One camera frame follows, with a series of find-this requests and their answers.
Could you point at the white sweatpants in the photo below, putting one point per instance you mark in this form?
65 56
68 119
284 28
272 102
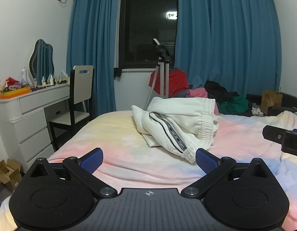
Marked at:
187 115

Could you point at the white patterned cloth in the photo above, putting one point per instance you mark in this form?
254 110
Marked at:
256 110

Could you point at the white tripod stand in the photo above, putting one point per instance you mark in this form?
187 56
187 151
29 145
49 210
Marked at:
164 77

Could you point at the black garment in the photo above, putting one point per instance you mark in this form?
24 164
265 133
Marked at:
215 89

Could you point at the wavy-edged mirror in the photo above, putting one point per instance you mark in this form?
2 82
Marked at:
41 60

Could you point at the brown paper bag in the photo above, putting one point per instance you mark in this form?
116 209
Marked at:
271 99

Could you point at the green garment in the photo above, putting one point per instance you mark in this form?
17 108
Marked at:
235 104

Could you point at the blue curtain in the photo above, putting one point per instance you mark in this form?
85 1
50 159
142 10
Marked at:
95 41
223 28

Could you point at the dark window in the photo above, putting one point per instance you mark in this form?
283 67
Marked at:
143 28

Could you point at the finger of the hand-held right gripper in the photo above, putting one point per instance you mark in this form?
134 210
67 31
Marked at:
291 143
272 132

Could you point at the pink garment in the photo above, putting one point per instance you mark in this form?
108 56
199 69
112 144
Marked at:
197 93

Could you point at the red cloth item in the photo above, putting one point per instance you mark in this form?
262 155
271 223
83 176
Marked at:
12 80

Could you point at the black leather sofa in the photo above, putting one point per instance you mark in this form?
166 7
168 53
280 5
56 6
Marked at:
291 101

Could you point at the black and cream chair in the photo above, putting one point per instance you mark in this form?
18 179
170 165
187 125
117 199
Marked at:
82 84

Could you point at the cardboard box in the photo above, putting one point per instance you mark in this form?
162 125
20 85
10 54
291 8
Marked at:
8 173

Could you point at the orange tray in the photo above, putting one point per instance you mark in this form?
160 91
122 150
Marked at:
16 92

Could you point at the red garment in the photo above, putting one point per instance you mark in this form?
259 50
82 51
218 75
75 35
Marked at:
177 81

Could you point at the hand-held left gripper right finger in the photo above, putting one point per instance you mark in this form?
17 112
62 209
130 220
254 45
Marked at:
207 160

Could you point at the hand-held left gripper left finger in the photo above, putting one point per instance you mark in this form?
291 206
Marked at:
91 159

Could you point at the white dresser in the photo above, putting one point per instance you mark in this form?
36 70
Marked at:
33 134

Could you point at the pastel tie-dye bedspread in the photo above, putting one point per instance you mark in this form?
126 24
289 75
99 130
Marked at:
119 134

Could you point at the clear spray bottle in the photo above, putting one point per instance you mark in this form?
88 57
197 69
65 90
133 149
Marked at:
24 75

